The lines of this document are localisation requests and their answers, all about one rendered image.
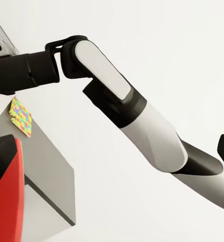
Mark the desk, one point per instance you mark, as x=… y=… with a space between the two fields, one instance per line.
x=49 y=180

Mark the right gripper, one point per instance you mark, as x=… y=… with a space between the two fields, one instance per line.
x=15 y=74

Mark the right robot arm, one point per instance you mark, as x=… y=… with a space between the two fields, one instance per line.
x=111 y=92

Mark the jigsaw puzzle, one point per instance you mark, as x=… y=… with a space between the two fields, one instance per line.
x=22 y=117

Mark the swivel chair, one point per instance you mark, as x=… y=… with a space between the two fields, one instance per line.
x=12 y=196

